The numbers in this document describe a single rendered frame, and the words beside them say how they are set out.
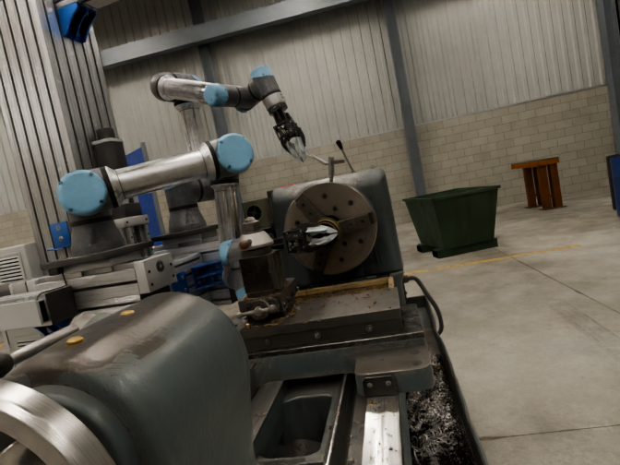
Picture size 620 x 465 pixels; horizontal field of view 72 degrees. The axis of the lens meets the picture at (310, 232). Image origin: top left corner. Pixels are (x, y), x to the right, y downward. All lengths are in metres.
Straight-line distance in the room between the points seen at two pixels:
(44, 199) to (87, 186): 0.51
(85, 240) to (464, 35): 11.49
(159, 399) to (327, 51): 11.89
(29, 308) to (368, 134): 10.66
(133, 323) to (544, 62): 12.43
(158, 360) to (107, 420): 0.04
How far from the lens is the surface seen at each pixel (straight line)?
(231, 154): 1.29
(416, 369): 0.74
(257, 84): 1.61
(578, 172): 12.58
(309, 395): 0.86
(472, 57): 12.22
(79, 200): 1.24
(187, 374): 0.31
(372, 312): 0.82
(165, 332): 0.32
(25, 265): 1.78
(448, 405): 1.34
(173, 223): 1.78
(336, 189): 1.44
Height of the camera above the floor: 1.20
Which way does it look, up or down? 5 degrees down
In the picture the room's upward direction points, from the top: 11 degrees counter-clockwise
